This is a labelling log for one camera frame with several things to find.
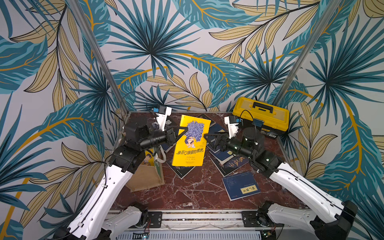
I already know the yellow book purple hair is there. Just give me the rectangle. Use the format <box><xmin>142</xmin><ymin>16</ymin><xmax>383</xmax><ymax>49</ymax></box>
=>
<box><xmin>172</xmin><ymin>115</ymin><xmax>211</xmax><ymax>167</ymax></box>

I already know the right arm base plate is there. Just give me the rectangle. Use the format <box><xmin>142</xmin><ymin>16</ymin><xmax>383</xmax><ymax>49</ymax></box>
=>
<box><xmin>241</xmin><ymin>211</ymin><xmax>284</xmax><ymax>228</ymax></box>

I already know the blue book front right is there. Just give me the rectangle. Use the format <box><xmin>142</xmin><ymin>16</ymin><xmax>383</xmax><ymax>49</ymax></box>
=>
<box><xmin>222</xmin><ymin>172</ymin><xmax>261</xmax><ymax>202</ymax></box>

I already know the blue book lower stack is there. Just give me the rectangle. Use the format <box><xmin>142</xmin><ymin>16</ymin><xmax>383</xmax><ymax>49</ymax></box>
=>
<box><xmin>210</xmin><ymin>151</ymin><xmax>235</xmax><ymax>165</ymax></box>

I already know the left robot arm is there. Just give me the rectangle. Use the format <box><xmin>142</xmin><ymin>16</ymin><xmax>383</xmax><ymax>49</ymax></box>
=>
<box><xmin>53</xmin><ymin>114</ymin><xmax>188</xmax><ymax>240</ymax></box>

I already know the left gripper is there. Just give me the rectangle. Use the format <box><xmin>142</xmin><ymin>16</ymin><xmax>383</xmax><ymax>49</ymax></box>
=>
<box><xmin>139</xmin><ymin>124</ymin><xmax>189</xmax><ymax>151</ymax></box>

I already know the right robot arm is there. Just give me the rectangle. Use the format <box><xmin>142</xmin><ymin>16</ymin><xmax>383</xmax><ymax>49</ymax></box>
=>
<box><xmin>204</xmin><ymin>128</ymin><xmax>358</xmax><ymax>240</ymax></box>

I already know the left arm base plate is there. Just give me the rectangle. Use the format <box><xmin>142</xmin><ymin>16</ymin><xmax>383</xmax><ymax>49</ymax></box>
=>
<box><xmin>132</xmin><ymin>211</ymin><xmax>163</xmax><ymax>229</ymax></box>

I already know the green burlap Christmas bag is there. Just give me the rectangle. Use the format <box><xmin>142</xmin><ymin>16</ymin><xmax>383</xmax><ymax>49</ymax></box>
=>
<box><xmin>125</xmin><ymin>149</ymin><xmax>165</xmax><ymax>192</ymax></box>

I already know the yellow black toolbox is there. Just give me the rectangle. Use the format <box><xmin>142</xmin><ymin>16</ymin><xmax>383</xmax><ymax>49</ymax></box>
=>
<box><xmin>233</xmin><ymin>97</ymin><xmax>290</xmax><ymax>138</ymax></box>

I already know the blue book stack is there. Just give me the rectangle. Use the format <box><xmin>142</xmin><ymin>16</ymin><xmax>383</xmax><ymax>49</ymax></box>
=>
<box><xmin>210</xmin><ymin>151</ymin><xmax>235</xmax><ymax>165</ymax></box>
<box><xmin>209</xmin><ymin>124</ymin><xmax>226</xmax><ymax>134</ymax></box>

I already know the yellow book with couple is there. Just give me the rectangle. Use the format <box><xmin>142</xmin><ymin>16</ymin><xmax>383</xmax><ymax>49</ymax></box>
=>
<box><xmin>142</xmin><ymin>151</ymin><xmax>155</xmax><ymax>166</ymax></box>

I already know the brown cover book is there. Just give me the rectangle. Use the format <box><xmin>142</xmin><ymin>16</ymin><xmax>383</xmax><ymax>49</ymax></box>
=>
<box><xmin>198</xmin><ymin>114</ymin><xmax>216</xmax><ymax>127</ymax></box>

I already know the dark guiguzi book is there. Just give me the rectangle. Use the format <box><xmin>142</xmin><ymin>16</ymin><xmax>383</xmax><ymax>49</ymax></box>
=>
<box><xmin>166</xmin><ymin>161</ymin><xmax>195</xmax><ymax>179</ymax></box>
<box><xmin>210</xmin><ymin>154</ymin><xmax>249</xmax><ymax>177</ymax></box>

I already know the blue book top stack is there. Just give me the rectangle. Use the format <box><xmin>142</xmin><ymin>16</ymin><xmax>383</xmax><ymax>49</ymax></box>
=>
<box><xmin>209</xmin><ymin>124</ymin><xmax>226</xmax><ymax>134</ymax></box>

